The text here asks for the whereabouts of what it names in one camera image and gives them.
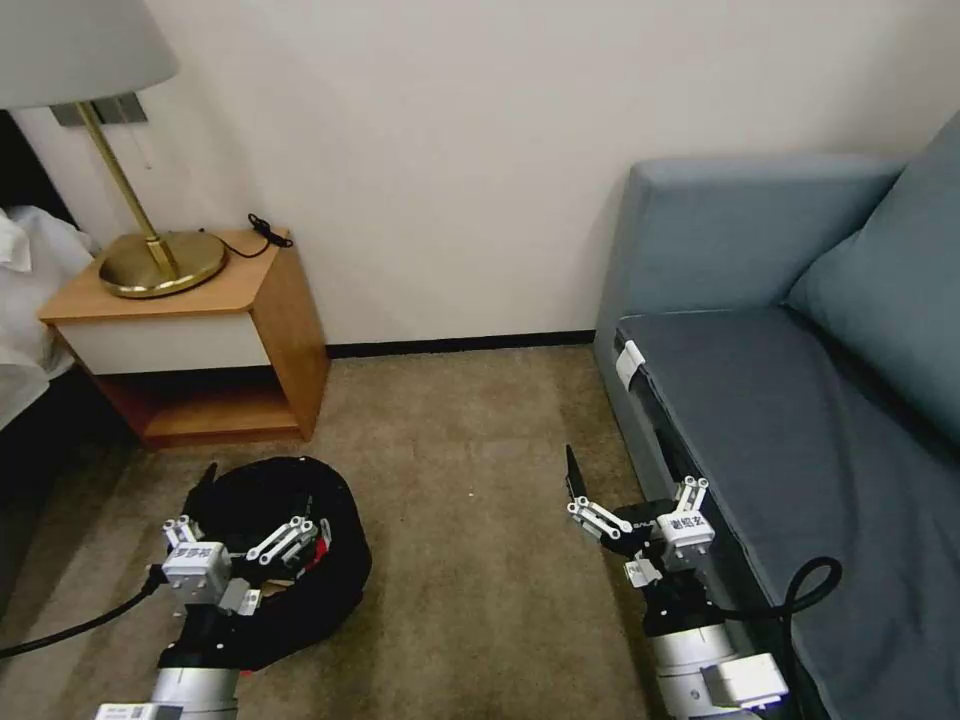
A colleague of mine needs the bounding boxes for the white sofa tag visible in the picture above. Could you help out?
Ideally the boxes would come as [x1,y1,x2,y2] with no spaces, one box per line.
[614,340,649,392]

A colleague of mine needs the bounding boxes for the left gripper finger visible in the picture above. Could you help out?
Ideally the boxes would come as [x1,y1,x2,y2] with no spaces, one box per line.
[161,462,220,550]
[246,515,332,580]

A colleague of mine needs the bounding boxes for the dark bed base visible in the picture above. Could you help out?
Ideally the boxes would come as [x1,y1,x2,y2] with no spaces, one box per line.
[0,365,145,625]

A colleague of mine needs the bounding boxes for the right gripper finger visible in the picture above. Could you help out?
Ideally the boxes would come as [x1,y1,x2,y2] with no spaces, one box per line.
[563,443,636,548]
[674,473,711,520]

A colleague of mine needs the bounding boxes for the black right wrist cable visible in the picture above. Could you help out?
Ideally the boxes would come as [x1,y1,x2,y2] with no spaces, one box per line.
[712,556,843,720]

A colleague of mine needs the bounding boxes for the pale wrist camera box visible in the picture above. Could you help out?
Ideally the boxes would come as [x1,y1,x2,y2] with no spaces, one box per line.
[162,541,231,606]
[657,511,715,573]

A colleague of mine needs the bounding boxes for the wooden nightstand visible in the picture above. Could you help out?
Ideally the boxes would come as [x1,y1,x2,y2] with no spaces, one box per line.
[38,226,332,451]

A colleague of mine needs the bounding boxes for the black trash bin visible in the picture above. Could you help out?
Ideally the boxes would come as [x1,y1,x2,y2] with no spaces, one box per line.
[178,452,375,673]

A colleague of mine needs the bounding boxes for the blue-grey sofa cushion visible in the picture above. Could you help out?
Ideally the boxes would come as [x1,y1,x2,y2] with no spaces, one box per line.
[782,223,960,453]

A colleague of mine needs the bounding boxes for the white bed sheet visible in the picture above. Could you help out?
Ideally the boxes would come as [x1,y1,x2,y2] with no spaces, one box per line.
[0,205,104,434]

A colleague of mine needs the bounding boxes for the dark bed headboard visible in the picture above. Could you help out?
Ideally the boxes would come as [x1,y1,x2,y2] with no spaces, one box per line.
[0,107,81,228]

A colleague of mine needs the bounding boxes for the black baseboard strip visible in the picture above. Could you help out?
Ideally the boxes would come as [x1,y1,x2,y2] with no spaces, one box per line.
[323,334,602,359]

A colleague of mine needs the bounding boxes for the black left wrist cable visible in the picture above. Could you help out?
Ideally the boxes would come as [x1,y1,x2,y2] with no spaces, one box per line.
[0,568,171,661]

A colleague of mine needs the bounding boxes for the brass table lamp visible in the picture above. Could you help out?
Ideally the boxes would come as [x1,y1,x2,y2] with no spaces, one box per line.
[0,0,229,301]

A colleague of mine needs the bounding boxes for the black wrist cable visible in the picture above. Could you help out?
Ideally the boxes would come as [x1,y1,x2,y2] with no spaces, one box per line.
[712,556,843,720]
[0,568,171,661]

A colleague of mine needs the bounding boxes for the blue-grey fabric sofa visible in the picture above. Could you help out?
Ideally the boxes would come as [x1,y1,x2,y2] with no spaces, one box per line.
[593,110,960,720]

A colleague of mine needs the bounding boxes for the thin black charging cable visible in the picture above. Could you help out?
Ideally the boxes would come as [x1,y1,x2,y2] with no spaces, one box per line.
[236,212,295,261]

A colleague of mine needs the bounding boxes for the metal wall switch plate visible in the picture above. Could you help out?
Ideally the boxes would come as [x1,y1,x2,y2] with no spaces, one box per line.
[50,92,150,128]

